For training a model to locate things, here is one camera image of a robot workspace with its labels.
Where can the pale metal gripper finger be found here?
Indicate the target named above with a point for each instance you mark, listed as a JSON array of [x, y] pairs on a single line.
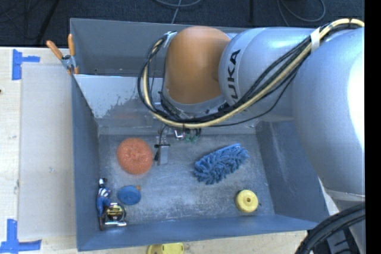
[[163, 156]]

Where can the orange round scrubber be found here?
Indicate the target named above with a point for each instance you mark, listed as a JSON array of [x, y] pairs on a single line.
[[134, 156]]

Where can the grey metal bin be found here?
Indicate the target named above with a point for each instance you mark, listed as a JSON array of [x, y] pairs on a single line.
[[178, 187]]

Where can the blue round disc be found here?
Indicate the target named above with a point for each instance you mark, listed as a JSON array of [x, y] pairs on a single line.
[[129, 195]]

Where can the blue fluffy duster cloth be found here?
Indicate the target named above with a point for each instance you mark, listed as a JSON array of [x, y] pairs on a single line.
[[221, 164]]

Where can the yellow and chrome tape measure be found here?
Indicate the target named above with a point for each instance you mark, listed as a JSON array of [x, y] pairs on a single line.
[[115, 213]]

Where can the blue and white toy figure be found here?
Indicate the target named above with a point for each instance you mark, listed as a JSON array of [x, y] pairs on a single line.
[[102, 201]]

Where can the yellow plastic wheel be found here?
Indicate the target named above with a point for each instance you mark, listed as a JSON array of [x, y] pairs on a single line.
[[246, 201]]

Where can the pale flat board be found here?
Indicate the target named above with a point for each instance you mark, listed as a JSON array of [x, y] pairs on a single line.
[[44, 142]]

